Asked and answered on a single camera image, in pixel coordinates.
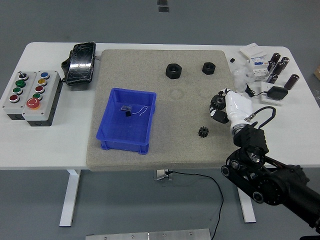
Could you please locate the black power adapter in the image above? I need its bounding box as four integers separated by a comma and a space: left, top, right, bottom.
266, 85, 289, 101

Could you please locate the silver under-table socket bracket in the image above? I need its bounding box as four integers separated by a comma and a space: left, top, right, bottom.
153, 169, 174, 181

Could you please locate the grey emergency-stop control box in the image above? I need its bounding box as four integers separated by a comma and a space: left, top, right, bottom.
21, 69, 63, 127

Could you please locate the large black hex nut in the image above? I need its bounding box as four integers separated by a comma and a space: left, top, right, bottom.
165, 63, 183, 80

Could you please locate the white circuit breaker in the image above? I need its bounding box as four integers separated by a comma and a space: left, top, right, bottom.
246, 55, 271, 83

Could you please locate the black adapter cord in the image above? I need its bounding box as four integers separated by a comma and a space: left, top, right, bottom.
244, 83, 270, 98

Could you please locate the crumpled clear plastic bag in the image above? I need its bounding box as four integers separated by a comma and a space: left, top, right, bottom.
231, 65, 256, 92

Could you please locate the black wrapped device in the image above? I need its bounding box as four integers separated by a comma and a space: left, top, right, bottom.
61, 41, 97, 87

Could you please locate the small black hex nut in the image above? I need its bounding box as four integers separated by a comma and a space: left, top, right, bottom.
201, 61, 217, 75

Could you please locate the white switch plate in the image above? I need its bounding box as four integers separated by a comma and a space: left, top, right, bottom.
239, 42, 266, 59

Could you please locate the blue plastic box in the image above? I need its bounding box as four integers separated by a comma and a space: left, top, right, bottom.
96, 87, 158, 156

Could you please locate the grey metal plate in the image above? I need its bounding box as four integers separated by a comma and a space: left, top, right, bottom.
85, 228, 212, 240

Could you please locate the white square plate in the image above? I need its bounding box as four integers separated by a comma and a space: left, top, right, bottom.
259, 81, 288, 107

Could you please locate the grey four-button control box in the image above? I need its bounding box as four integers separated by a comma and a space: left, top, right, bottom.
1, 71, 38, 121

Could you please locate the thin white wire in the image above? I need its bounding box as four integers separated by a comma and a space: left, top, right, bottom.
131, 106, 149, 118

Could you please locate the grey-brown foam mat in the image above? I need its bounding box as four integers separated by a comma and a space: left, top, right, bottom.
85, 49, 242, 173

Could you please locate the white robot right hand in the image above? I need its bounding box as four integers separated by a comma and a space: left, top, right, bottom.
209, 87, 254, 127

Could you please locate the black power cable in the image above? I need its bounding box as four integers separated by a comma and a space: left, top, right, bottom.
166, 170, 225, 240

